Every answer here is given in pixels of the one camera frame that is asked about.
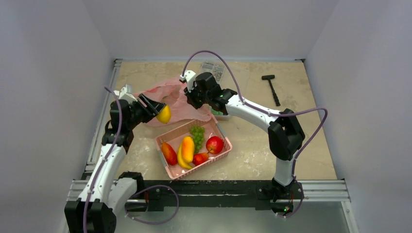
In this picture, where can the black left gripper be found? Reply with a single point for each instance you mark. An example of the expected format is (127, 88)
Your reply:
(153, 107)

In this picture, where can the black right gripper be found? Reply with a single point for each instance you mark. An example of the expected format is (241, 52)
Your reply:
(193, 97)

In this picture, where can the orange fake fruit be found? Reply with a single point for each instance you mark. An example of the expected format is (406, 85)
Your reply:
(164, 115)

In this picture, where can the pink plastic bag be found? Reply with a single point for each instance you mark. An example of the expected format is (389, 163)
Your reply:
(171, 92)

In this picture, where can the green fake grapes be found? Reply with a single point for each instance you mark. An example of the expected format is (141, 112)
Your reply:
(197, 134)

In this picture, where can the orange yellow fake mango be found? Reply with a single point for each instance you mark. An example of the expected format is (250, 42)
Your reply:
(187, 149)

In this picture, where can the red fake fruit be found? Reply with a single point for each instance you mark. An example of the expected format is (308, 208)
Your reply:
(169, 154)

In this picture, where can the red fake apple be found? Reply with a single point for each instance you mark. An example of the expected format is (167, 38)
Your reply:
(214, 145)

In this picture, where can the yellow fake banana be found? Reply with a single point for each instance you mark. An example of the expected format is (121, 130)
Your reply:
(181, 162)

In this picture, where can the red orange fake pear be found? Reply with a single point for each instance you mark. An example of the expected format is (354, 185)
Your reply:
(200, 158)

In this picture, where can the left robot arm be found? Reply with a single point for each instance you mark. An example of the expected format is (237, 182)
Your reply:
(96, 208)

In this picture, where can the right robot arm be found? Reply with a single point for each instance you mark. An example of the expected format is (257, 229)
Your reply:
(285, 134)

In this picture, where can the green labelled small plastic case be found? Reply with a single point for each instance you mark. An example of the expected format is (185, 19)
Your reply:
(219, 115)

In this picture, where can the pink plastic basket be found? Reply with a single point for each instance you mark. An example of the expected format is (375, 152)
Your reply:
(175, 136)

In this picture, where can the black hammer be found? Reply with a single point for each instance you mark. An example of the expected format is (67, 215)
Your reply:
(269, 78)

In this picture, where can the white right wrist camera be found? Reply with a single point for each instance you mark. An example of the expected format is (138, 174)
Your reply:
(188, 77)

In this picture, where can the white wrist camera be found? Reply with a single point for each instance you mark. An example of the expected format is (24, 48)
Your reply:
(188, 77)
(125, 93)

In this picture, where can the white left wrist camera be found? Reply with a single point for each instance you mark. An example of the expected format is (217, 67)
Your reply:
(125, 93)

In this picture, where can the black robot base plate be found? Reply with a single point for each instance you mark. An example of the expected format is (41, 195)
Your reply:
(214, 193)

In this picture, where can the aluminium table frame rail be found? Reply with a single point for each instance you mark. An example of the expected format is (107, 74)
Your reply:
(317, 191)

